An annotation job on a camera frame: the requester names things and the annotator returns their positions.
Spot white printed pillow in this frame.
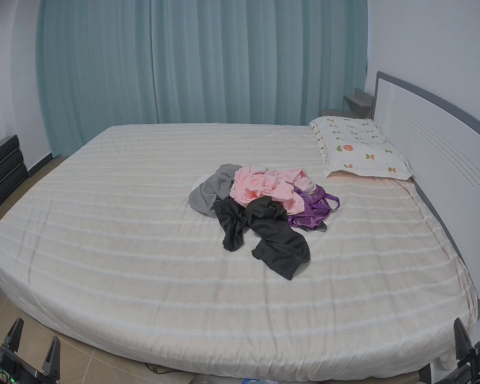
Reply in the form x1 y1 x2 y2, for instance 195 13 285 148
309 115 414 180

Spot blue-green curtain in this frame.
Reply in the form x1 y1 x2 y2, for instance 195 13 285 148
36 0 154 158
150 0 369 126

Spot purple garment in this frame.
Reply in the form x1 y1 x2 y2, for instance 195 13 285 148
288 184 340 232

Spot pink garment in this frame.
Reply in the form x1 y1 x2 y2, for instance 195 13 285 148
229 163 317 216

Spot bed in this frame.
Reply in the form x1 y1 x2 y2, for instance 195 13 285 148
0 71 480 383

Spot grey garment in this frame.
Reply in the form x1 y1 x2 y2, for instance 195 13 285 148
188 163 244 218

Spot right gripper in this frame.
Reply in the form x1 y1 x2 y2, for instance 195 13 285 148
444 317 480 384

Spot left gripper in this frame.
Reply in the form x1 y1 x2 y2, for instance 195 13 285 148
0 317 61 384

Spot grey bedside table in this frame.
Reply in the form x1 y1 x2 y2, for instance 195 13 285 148
320 88 375 120

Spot black chest of drawers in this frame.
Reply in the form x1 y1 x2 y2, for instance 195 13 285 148
0 135 29 206

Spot black T-shirt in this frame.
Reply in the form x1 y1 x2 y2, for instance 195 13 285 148
214 196 311 280

